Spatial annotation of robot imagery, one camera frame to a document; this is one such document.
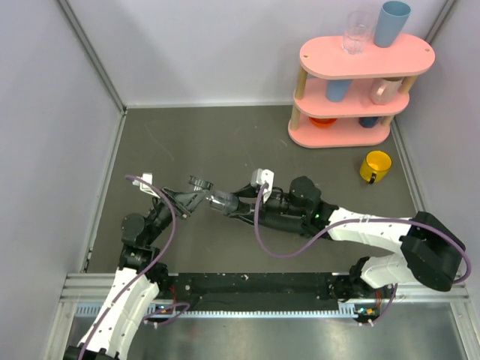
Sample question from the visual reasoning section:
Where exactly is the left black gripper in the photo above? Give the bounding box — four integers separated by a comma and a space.
146, 186, 212, 245

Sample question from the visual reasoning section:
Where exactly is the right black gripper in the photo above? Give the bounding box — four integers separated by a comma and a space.
229, 182, 308, 226

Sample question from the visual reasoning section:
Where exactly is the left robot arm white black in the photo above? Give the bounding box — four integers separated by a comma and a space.
63, 183, 212, 359

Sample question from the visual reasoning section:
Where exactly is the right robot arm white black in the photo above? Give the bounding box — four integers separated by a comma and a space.
223, 176, 466, 300

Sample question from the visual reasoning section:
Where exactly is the orange bowl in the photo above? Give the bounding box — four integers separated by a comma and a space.
309, 117, 337, 128

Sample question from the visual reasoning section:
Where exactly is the yellow mug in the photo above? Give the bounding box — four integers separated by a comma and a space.
359, 150, 392, 185

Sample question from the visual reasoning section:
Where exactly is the pink three-tier shelf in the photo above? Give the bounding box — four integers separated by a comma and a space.
288, 34, 436, 149

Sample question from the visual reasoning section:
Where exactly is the blue cup middle shelf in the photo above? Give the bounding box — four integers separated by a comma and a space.
325, 79, 353, 103

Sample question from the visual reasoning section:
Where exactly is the dark blue cup bottom shelf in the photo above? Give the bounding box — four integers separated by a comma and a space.
358, 116, 380, 128

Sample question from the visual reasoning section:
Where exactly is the pink mug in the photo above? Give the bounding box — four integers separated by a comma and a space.
370, 77, 403, 105

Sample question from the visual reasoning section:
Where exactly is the clear drinking glass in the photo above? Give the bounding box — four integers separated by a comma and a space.
342, 10, 375, 55

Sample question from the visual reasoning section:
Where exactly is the tall blue cup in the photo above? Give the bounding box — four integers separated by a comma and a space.
373, 1, 411, 48

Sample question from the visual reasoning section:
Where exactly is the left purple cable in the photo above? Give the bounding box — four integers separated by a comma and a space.
76, 173, 191, 360

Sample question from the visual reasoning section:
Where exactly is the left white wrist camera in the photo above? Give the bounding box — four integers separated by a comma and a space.
131, 172, 157, 197

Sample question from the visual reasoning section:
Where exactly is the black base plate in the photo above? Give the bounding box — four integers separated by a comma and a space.
164, 271, 398, 312

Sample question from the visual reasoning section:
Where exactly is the aluminium rail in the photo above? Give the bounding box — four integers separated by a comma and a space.
60, 274, 469, 319

